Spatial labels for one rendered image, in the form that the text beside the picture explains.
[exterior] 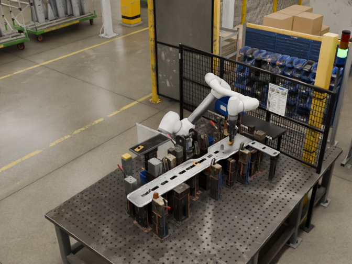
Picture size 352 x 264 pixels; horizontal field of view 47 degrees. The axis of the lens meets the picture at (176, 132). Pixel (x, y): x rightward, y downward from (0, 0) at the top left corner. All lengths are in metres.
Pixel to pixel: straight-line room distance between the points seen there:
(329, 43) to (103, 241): 2.43
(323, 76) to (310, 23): 4.24
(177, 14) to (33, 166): 2.87
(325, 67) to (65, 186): 3.21
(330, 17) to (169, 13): 4.95
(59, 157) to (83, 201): 2.01
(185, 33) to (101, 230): 3.46
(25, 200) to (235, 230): 2.63
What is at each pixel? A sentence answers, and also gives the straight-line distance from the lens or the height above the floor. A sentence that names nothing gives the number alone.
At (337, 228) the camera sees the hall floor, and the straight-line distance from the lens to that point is 4.65.
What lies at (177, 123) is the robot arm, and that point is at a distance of 4.17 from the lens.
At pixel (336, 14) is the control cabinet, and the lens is 10.08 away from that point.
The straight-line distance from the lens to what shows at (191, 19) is 5.85.
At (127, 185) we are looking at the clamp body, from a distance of 3.30.
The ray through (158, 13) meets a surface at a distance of 6.27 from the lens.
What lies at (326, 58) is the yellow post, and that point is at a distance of 3.69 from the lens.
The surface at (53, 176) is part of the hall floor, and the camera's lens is 5.32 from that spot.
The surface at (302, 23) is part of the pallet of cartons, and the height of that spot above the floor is 0.94.
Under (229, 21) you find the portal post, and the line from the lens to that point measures 7.95.
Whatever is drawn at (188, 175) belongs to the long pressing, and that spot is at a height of 1.00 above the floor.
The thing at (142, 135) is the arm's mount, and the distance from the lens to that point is 4.17.
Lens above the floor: 3.03
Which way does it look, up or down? 31 degrees down
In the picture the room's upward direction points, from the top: 1 degrees counter-clockwise
